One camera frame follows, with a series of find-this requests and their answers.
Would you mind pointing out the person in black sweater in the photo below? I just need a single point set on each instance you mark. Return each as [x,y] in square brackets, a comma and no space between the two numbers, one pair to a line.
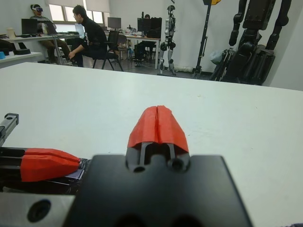
[93,35]

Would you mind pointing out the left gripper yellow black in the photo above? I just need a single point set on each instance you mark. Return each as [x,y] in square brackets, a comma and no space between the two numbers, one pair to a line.
[9,123]

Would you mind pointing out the white desk with monitors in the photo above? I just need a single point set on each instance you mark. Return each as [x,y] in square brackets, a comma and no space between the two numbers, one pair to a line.
[142,37]

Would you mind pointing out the black laptop screen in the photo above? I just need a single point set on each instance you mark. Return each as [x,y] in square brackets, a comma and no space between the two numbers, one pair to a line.
[29,26]

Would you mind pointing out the low white side table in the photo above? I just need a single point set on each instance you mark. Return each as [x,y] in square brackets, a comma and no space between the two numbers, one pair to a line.
[16,56]

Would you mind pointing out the large black humanoid robot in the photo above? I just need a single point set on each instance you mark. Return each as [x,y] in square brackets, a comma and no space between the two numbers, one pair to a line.
[255,47]

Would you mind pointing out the large black computer monitor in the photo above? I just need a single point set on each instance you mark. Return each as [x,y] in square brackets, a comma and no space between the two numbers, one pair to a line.
[151,26]

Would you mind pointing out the white office desk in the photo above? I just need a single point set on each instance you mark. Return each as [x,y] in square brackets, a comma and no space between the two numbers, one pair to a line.
[35,37]

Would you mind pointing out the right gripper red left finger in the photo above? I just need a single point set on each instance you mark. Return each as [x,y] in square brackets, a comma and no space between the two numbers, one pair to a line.
[145,127]

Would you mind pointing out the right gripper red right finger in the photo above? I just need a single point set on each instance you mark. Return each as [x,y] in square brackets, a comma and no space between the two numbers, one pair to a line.
[170,130]

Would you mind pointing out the black stand with yellow top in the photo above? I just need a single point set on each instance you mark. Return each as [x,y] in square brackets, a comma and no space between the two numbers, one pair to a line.
[204,37]

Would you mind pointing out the grey plastic bag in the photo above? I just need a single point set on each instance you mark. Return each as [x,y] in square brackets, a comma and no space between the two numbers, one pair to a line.
[216,56]

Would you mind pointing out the small silver humanoid robot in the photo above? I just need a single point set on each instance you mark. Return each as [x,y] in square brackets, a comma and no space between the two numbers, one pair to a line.
[169,35]

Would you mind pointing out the black office chair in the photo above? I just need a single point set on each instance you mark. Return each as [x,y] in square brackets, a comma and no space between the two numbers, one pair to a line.
[111,47]

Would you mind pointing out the black glossy box lid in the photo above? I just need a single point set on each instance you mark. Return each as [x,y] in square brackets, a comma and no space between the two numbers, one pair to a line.
[59,185]

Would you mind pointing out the person seated behind monitors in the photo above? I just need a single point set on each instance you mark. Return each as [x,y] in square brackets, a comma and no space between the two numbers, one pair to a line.
[146,47]

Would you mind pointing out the window with blinds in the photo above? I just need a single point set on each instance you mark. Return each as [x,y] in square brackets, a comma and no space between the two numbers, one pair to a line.
[59,11]

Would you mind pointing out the blue small box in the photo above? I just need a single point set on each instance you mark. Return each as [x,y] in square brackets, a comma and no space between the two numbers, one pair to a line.
[2,55]

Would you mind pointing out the person wearing VR headset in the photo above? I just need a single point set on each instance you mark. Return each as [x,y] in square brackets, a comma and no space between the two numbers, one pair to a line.
[47,45]

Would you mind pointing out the grey office chair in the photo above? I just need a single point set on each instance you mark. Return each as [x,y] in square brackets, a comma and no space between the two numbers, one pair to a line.
[123,46]

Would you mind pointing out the black round disc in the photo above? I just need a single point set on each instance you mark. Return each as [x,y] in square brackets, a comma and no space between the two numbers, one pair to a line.
[21,51]

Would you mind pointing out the small black computer monitor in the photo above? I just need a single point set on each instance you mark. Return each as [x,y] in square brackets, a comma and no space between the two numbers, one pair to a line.
[114,23]

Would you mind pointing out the beige jar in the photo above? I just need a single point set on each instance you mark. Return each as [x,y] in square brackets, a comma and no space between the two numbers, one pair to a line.
[11,32]

